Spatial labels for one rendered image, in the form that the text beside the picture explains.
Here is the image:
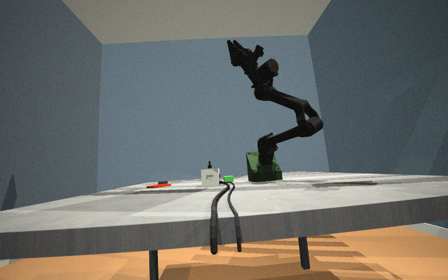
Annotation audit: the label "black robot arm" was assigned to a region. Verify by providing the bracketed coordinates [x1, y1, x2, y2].
[248, 44, 323, 165]

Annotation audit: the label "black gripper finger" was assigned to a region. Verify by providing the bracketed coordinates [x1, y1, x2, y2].
[227, 40, 244, 61]
[233, 40, 249, 52]

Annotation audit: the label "green block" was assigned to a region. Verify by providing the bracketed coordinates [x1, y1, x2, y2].
[223, 176, 234, 182]

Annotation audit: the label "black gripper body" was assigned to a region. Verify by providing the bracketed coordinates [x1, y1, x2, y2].
[231, 50, 258, 76]

